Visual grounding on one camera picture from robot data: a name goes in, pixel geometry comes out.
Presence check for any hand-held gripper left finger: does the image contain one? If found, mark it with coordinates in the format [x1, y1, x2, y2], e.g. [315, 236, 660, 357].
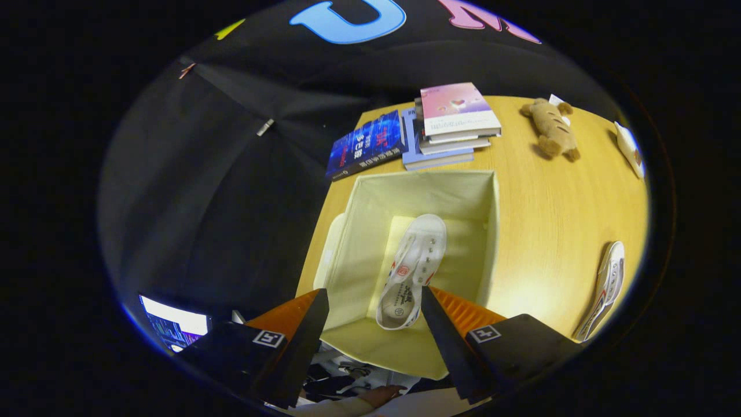
[175, 288, 329, 409]

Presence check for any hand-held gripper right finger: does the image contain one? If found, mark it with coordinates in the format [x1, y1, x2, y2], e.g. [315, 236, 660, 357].
[421, 286, 584, 405]

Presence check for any white canvas shoe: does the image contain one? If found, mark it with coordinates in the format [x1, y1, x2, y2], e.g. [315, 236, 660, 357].
[573, 240, 626, 342]
[375, 214, 447, 331]

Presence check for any cream fabric storage box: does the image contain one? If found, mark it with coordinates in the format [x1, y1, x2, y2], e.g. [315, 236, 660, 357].
[313, 169, 501, 381]

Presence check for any computer monitor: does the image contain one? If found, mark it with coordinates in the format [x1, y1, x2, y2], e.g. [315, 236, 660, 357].
[139, 294, 210, 353]

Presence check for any black backdrop cloth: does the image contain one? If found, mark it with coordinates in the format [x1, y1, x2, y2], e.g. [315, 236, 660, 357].
[98, 0, 623, 348]

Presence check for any white paperback book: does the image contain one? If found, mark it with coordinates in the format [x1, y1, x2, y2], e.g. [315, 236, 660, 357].
[427, 129, 501, 145]
[414, 98, 491, 156]

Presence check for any periwinkle blue book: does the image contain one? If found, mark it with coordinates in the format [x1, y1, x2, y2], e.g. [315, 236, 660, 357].
[401, 107, 474, 171]

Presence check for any dark blue book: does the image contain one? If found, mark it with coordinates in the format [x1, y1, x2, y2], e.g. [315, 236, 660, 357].
[325, 110, 408, 182]

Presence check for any tan plush toy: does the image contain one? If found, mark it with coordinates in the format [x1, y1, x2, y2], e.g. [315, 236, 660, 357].
[520, 94, 581, 162]

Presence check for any white fabric item red label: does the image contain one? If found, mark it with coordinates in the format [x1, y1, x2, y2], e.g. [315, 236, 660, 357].
[614, 120, 647, 180]

